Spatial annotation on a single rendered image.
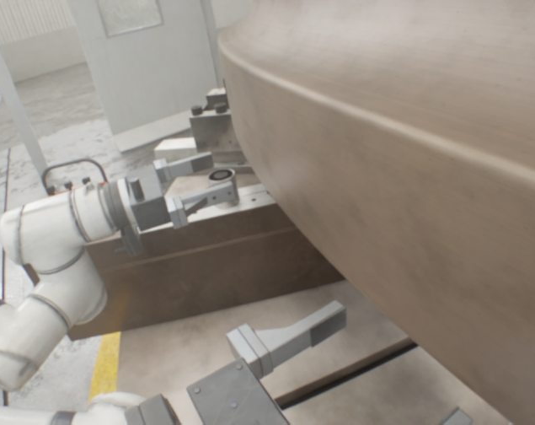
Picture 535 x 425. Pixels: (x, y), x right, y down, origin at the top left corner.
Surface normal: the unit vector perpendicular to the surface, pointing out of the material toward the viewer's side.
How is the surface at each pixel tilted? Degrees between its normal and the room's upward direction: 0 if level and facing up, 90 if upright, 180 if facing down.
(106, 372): 0
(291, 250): 90
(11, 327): 34
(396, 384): 0
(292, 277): 90
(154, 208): 90
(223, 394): 0
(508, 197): 90
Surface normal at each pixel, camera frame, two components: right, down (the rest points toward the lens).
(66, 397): -0.14, -0.83
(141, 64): 0.55, 0.39
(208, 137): -0.20, 0.55
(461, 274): -0.86, 0.37
